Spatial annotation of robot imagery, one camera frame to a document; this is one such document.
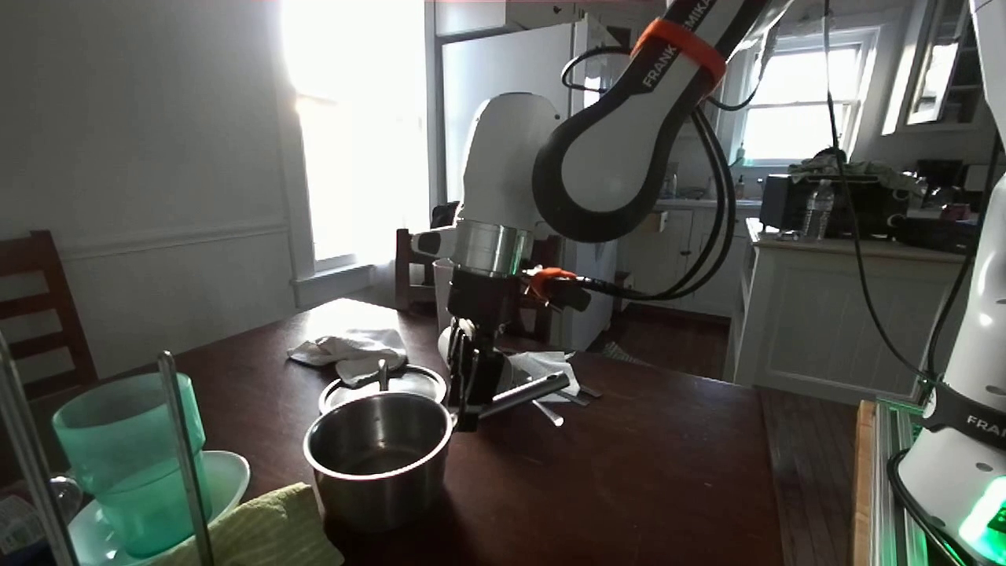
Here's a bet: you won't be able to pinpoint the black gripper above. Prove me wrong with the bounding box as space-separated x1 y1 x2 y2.
443 268 529 432

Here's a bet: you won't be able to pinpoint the white paper napkin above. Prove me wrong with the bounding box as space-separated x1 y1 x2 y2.
501 346 584 408

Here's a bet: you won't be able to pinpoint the silver fork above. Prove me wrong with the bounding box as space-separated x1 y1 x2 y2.
529 392 568 432

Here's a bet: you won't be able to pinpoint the crumpled white cloth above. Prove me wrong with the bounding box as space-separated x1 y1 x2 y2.
287 327 411 390

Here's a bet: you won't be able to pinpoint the wooden chair holding jacket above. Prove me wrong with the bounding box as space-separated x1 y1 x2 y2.
395 224 564 353

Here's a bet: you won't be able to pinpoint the white lower kitchen cabinets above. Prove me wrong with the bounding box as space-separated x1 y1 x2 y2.
616 194 761 321

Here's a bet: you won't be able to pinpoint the green dish cloth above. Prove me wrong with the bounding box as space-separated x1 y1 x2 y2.
167 480 349 566

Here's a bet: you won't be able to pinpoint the teal plate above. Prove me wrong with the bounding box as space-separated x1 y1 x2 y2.
64 451 254 566

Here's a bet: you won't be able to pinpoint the bright dining room window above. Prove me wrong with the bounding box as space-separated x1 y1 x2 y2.
273 0 435 276

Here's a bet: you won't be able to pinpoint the thin metal rod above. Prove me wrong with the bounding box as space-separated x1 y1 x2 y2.
154 349 217 566

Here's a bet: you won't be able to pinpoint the white refrigerator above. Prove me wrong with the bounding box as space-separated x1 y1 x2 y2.
436 19 624 354

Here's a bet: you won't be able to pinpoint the teal mug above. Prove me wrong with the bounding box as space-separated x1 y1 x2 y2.
51 370 207 560

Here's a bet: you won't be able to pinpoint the white kitchen island counter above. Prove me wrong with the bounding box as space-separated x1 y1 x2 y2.
726 213 979 408

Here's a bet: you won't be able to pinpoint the clear plastic bottle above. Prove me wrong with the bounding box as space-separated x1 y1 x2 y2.
803 181 841 241

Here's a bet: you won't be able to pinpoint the robot mounting platform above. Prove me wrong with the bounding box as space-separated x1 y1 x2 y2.
849 395 946 566

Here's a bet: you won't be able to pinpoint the black countertop appliance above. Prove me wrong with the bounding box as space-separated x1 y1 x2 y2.
758 145 988 257

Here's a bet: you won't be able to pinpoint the kitchen window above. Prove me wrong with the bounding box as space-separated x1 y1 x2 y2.
729 24 886 171

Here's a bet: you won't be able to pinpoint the dark wooden slatted chair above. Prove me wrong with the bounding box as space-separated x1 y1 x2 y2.
0 231 105 401

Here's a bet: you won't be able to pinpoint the wrist camera with orange mount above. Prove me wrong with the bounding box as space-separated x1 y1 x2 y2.
519 263 583 311

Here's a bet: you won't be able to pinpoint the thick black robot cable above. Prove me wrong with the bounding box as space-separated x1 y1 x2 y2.
560 42 743 305

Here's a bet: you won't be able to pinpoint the thin black cable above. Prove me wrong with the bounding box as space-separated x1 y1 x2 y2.
817 0 988 395

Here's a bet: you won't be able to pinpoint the glass door wall cabinet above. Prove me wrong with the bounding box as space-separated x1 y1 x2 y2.
877 0 1006 142

